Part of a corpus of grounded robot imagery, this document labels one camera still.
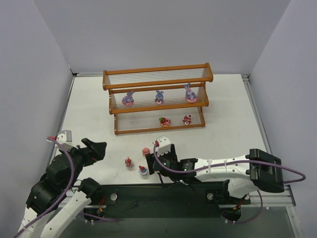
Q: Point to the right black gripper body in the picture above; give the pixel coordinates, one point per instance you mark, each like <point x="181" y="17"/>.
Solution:
<point x="151" y="163"/>

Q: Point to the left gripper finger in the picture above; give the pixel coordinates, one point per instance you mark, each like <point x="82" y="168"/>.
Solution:
<point x="98" y="155"/>
<point x="94" y="146"/>

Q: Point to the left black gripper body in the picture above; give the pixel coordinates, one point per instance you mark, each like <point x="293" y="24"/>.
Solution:
<point x="86" y="150"/>

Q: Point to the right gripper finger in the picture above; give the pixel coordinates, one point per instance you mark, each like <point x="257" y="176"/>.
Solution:
<point x="172" y="154"/>
<point x="150" y="158"/>

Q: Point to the pink round bear toy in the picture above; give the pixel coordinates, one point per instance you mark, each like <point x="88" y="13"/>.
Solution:
<point x="146" y="151"/>

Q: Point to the blue red cupcake toy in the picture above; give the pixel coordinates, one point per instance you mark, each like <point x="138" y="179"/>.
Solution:
<point x="143" y="170"/>

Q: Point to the small red strawberry bear toy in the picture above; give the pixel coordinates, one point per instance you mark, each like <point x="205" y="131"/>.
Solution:
<point x="128" y="162"/>

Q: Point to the strawberry bear tart toy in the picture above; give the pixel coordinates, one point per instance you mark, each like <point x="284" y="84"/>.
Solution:
<point x="164" y="122"/>

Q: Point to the pink bear with cream hat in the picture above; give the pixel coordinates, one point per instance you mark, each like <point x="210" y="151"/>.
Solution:
<point x="187" y="119"/>

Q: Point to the purple bunny holding cake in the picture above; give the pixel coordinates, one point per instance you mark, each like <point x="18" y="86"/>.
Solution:
<point x="159" y="99"/>

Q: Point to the purple bunny sitting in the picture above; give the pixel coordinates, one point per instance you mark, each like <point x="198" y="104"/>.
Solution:
<point x="190" y="95"/>

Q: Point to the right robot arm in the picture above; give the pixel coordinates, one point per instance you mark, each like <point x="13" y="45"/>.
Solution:
<point x="257" y="170"/>

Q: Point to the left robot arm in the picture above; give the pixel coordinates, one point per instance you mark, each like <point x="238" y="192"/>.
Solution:
<point x="61" y="174"/>

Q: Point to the wooden three-tier shelf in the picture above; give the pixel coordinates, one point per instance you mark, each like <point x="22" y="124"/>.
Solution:
<point x="143" y="116"/>

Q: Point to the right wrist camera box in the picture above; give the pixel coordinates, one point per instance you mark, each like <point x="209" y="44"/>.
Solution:
<point x="163" y="145"/>

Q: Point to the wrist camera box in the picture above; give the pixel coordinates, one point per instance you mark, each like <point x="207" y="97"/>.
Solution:
<point x="64" y="138"/>
<point x="163" y="145"/>

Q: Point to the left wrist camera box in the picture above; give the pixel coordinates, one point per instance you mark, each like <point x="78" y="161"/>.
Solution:
<point x="64" y="138"/>

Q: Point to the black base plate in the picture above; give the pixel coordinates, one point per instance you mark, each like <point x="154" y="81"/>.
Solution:
<point x="169" y="200"/>

